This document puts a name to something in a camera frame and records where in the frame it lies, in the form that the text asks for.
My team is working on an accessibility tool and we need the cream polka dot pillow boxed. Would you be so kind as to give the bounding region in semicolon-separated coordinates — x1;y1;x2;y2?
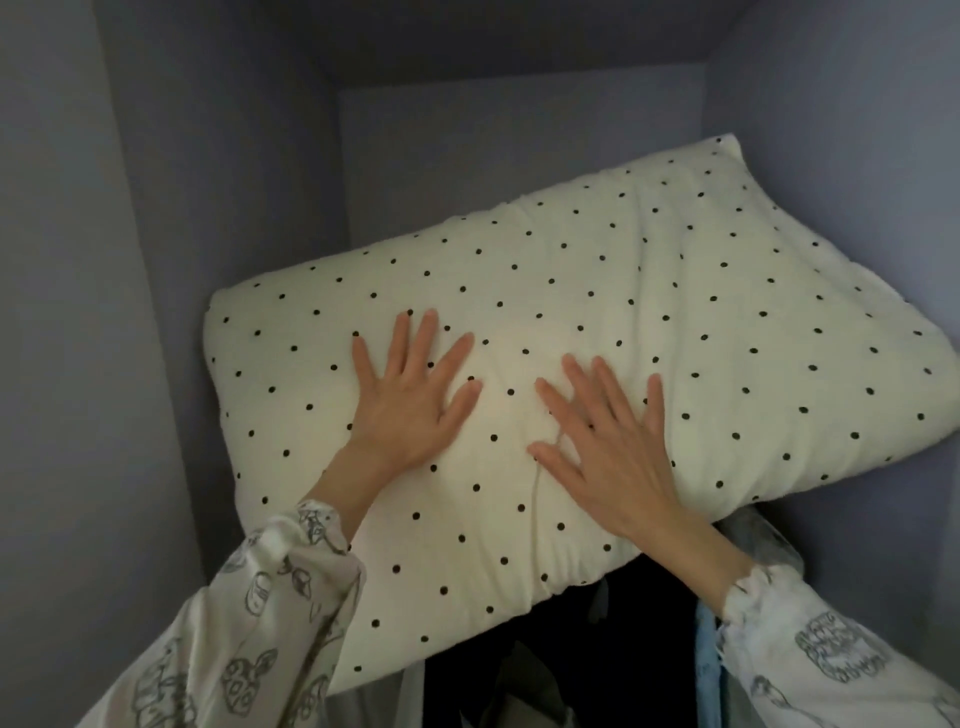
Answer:
202;134;960;697

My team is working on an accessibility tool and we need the black hanging garment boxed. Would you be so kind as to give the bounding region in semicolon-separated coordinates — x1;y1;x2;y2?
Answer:
423;553;706;728

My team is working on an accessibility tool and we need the person's right forearm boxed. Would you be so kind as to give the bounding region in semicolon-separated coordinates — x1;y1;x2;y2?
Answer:
656;517;960;728

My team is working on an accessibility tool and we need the person's right hand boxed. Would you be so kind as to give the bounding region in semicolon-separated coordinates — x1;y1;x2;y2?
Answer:
527;354;723;562

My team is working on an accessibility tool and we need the light blue hanging garment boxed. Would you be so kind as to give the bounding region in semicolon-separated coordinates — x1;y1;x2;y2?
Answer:
693;599;727;728

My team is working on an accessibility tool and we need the person's left hand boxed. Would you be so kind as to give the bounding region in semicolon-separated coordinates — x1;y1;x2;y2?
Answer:
350;308;484;490

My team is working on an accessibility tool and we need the person's left forearm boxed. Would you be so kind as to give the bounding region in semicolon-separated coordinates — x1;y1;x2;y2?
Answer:
74;449;410;728

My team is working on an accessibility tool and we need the white wardrobe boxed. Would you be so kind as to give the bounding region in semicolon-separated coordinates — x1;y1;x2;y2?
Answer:
0;0;960;728

